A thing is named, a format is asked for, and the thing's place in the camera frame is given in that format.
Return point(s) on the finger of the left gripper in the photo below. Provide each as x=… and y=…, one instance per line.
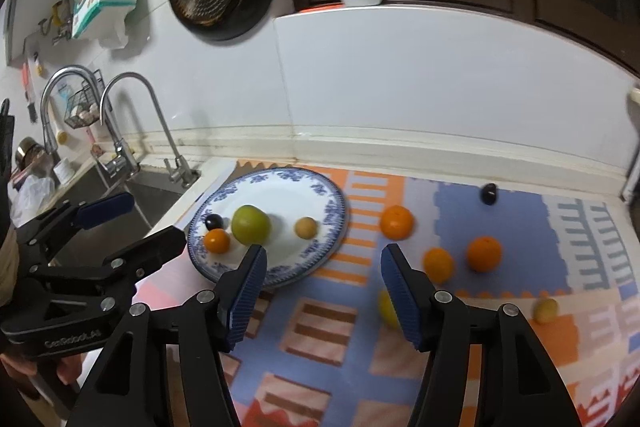
x=44, y=236
x=86, y=286

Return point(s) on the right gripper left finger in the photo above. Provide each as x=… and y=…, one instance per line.
x=128, y=384

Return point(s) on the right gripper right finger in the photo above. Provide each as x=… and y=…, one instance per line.
x=519, y=384

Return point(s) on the small yellow fruit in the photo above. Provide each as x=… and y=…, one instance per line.
x=306, y=228
x=545, y=311

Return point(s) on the dark plum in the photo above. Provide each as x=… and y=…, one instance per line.
x=489, y=194
x=212, y=221

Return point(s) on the green apple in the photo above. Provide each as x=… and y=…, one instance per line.
x=387, y=311
x=250, y=225

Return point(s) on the orange tangerine small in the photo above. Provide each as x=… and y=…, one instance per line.
x=438, y=265

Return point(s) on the tall chrome kitchen faucet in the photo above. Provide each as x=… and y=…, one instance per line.
x=124, y=160

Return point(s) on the person's hand on gripper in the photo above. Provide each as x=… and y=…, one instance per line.
x=20, y=369

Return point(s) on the stainless steel sink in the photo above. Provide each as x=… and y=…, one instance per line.
x=154, y=194

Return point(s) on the colourful patterned foam mat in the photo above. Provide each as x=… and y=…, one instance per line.
x=316, y=352

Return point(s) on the blue white porcelain plate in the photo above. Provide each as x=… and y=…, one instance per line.
x=286, y=194

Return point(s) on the black wire basket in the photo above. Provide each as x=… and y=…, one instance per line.
x=82, y=108

